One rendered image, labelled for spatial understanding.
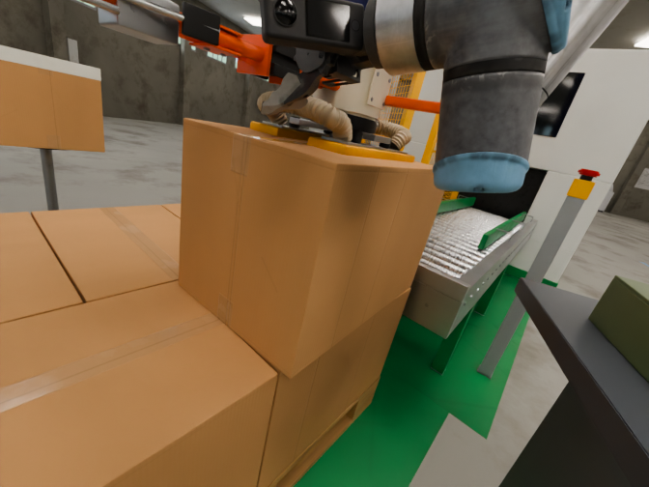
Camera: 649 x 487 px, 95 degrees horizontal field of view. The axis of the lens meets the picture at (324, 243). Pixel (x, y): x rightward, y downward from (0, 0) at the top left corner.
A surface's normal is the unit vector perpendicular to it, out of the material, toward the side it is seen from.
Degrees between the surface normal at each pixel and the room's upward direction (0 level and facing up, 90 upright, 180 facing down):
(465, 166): 99
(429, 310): 90
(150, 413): 0
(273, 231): 90
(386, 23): 104
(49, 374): 0
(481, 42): 96
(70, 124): 90
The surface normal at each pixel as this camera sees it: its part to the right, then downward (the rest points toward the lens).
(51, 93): 0.73, 0.39
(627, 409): 0.20, -0.91
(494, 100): -0.33, 0.31
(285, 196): -0.60, 0.18
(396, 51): -0.44, 0.81
